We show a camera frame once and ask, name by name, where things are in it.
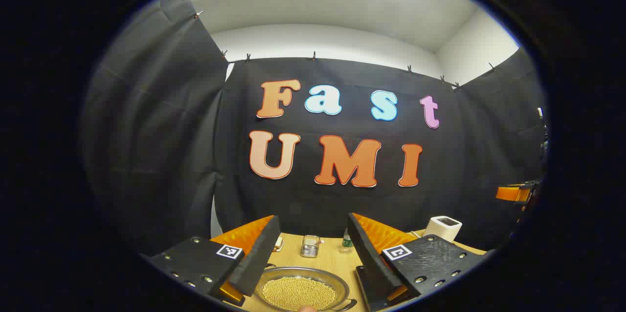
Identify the black backdrop cloth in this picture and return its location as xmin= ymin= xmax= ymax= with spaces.
xmin=81 ymin=0 xmax=548 ymax=254

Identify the pile of soybeans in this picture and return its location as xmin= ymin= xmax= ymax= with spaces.
xmin=262 ymin=276 xmax=337 ymax=312

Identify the metal mesh utensil holder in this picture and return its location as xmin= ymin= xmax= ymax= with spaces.
xmin=301 ymin=235 xmax=322 ymax=258

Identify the white toaster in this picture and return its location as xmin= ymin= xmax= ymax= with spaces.
xmin=423 ymin=216 xmax=463 ymax=243

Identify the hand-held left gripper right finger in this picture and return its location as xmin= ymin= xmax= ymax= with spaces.
xmin=346 ymin=212 xmax=490 ymax=312

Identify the steel pot with black handles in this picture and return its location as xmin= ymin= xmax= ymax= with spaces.
xmin=253 ymin=266 xmax=358 ymax=312

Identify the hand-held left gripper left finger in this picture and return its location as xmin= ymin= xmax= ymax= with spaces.
xmin=142 ymin=214 xmax=282 ymax=308

